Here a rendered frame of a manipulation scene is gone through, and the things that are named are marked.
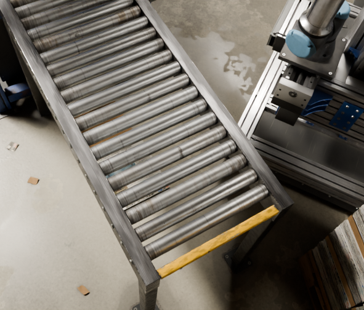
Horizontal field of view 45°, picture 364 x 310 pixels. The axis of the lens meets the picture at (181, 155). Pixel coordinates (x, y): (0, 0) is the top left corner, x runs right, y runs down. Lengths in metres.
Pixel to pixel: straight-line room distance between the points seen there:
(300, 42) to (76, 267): 1.41
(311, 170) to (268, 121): 0.34
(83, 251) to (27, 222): 0.32
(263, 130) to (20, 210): 1.29
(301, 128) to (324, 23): 0.92
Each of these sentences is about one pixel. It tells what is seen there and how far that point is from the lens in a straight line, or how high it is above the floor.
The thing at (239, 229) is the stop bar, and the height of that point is 0.82.
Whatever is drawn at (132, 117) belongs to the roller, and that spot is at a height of 0.80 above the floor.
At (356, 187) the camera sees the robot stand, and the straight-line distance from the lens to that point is 2.30.
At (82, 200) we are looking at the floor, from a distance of 2.31.
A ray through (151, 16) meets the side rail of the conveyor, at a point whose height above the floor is 0.80.
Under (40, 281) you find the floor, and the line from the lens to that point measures 2.22.
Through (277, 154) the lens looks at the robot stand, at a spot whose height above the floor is 0.23.
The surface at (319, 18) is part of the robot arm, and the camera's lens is 1.54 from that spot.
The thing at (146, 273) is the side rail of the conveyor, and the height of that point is 0.80.
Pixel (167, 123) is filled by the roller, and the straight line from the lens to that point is 1.56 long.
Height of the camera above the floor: 2.12
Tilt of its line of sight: 62 degrees down
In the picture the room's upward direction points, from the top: 9 degrees clockwise
